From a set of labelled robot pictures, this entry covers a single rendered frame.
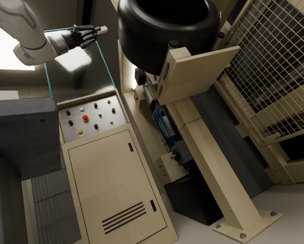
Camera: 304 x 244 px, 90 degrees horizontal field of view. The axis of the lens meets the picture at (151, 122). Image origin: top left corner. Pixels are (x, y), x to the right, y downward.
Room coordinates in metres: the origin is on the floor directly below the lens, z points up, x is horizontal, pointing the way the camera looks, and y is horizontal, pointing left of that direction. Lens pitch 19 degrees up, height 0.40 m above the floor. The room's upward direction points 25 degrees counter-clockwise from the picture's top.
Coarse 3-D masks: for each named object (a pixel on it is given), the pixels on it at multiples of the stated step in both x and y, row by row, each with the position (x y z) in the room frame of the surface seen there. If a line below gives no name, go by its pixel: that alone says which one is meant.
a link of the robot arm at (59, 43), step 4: (48, 36) 0.47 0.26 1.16; (52, 36) 0.48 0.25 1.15; (56, 36) 0.48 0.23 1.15; (60, 36) 0.49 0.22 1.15; (52, 40) 0.48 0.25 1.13; (56, 40) 0.48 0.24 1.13; (60, 40) 0.49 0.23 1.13; (64, 40) 0.51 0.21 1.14; (52, 44) 0.48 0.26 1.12; (56, 44) 0.49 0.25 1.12; (60, 44) 0.50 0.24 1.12; (64, 44) 0.51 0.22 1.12; (56, 48) 0.50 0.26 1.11; (60, 48) 0.51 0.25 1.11; (64, 48) 0.52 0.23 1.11; (68, 48) 0.55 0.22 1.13; (60, 52) 0.53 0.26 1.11; (64, 52) 0.54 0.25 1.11
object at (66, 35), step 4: (68, 32) 0.50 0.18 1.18; (72, 32) 0.51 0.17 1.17; (76, 32) 0.52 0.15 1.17; (64, 36) 0.50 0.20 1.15; (68, 36) 0.50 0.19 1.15; (72, 36) 0.52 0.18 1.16; (76, 36) 0.53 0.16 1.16; (68, 40) 0.51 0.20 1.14; (72, 40) 0.52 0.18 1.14; (76, 40) 0.55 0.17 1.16; (80, 40) 0.56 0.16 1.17; (68, 44) 0.52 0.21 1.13; (72, 44) 0.53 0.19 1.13; (76, 44) 0.56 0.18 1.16; (80, 44) 0.58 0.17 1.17; (72, 48) 0.55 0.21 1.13
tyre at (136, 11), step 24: (120, 0) 0.54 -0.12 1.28; (144, 0) 0.71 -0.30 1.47; (168, 0) 0.76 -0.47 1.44; (192, 0) 0.75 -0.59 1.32; (120, 24) 0.58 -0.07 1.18; (144, 24) 0.53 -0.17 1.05; (168, 24) 0.55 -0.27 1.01; (192, 24) 0.59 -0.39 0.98; (216, 24) 0.66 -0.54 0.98; (144, 48) 0.62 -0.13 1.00; (192, 48) 0.64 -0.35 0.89
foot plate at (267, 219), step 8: (264, 216) 0.96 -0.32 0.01; (272, 216) 0.93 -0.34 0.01; (280, 216) 0.91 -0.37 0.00; (224, 224) 1.08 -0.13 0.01; (256, 224) 0.92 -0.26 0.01; (264, 224) 0.89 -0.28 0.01; (224, 232) 0.98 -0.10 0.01; (232, 232) 0.95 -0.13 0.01; (240, 232) 0.92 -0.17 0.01; (248, 232) 0.89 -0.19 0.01; (256, 232) 0.86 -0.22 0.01; (240, 240) 0.86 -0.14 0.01; (248, 240) 0.85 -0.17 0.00
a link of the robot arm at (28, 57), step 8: (48, 40) 0.47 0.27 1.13; (16, 48) 0.43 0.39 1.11; (24, 48) 0.43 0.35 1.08; (40, 48) 0.44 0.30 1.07; (48, 48) 0.47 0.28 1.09; (16, 56) 0.44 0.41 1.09; (24, 56) 0.45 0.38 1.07; (32, 56) 0.46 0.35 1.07; (40, 56) 0.48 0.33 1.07; (48, 56) 0.50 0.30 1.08; (56, 56) 0.53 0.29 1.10; (24, 64) 0.48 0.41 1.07; (32, 64) 0.50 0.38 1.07
